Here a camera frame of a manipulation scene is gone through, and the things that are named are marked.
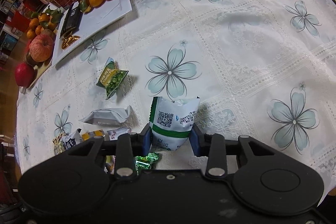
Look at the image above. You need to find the red apple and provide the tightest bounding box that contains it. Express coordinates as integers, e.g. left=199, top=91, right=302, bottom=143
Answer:
left=14, top=63, right=34, bottom=88

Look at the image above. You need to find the yellow brown patterned snack packet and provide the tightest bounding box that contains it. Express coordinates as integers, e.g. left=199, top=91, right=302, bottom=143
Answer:
left=52, top=134, right=66, bottom=156

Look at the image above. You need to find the shiny green candy wrapper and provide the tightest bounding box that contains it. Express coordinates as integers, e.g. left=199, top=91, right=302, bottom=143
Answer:
left=135, top=152, right=160, bottom=170

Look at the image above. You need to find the silver grey snack packet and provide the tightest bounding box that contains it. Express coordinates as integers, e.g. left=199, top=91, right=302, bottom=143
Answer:
left=79, top=106, right=131, bottom=126

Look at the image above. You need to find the white rectangular plate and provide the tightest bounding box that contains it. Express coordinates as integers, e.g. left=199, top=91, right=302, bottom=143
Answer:
left=51, top=0, right=132, bottom=67

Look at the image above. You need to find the gold chocolate coin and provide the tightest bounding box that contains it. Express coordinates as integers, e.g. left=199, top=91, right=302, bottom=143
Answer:
left=61, top=35, right=80, bottom=50

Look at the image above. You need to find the orange-red apple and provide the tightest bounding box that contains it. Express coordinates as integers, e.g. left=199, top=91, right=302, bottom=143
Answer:
left=29, top=34, right=54, bottom=62

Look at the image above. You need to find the silver yellow snack packet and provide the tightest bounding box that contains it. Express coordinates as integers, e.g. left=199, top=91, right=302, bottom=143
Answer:
left=80, top=127, right=131, bottom=141

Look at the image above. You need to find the black snack packet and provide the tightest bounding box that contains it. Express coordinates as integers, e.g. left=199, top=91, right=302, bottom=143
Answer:
left=60, top=2, right=82, bottom=38

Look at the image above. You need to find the white floral tablecloth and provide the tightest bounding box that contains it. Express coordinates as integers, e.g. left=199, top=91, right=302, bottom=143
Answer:
left=17, top=0, right=335, bottom=188

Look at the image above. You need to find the green pea snack packet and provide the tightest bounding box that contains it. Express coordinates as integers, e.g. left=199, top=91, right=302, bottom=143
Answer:
left=96, top=57, right=129, bottom=100

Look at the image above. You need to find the white blue snack packet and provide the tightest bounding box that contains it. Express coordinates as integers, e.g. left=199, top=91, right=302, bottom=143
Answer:
left=61, top=128, right=81, bottom=150

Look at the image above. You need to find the white green snack packet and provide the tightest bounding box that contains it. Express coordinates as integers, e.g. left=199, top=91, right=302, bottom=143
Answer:
left=149, top=97, right=201, bottom=151

